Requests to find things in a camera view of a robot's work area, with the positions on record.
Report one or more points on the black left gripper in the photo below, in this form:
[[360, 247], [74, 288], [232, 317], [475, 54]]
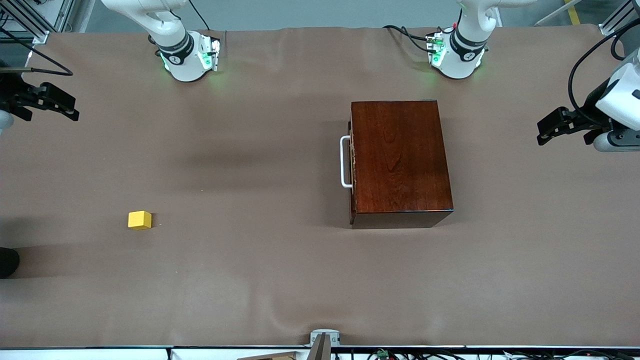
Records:
[[589, 117]]

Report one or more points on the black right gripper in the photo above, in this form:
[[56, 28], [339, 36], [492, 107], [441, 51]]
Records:
[[11, 95]]

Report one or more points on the yellow block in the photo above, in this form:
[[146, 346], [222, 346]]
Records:
[[139, 220]]

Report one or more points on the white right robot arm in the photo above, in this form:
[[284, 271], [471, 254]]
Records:
[[175, 50]]

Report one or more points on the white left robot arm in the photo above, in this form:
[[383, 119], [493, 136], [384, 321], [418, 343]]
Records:
[[462, 50]]

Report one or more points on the dark red wooden cabinet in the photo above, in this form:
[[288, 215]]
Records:
[[400, 155]]

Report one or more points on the black rounded object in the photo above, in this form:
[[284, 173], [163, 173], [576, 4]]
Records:
[[7, 262]]

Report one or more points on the brown table cloth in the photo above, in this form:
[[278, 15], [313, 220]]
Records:
[[250, 275]]

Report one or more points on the brown cardboard piece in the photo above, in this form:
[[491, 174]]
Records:
[[270, 356]]

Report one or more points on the aluminium frame profile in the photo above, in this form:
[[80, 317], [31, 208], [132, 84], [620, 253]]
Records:
[[620, 17], [35, 22]]

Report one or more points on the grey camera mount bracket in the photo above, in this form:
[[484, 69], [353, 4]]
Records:
[[324, 339]]

